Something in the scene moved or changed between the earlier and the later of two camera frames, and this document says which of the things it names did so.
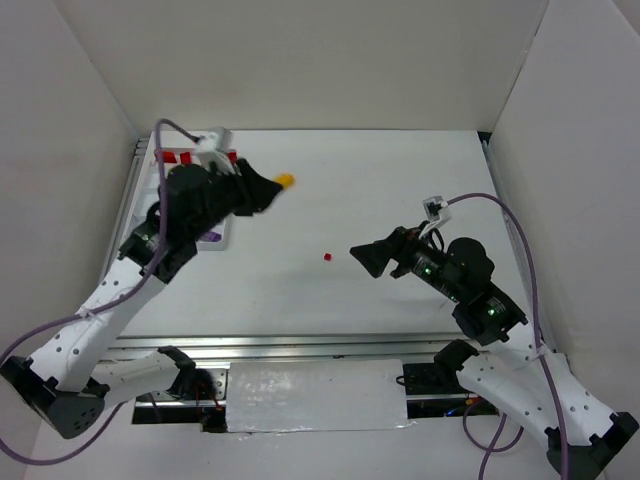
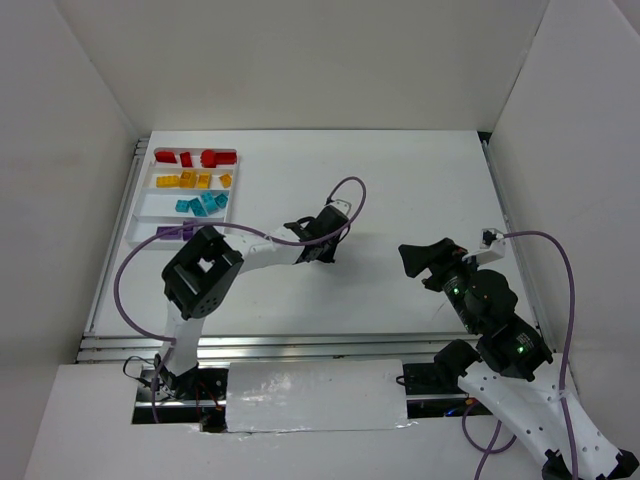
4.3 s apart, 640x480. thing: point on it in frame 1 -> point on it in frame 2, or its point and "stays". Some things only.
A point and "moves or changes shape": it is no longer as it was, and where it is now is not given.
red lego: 169,157 stays
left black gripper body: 242,185 -> 320,247
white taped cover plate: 316,395 stays
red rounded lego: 186,158 stays
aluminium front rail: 293,346 stays
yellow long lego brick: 285,179 moves or changes shape
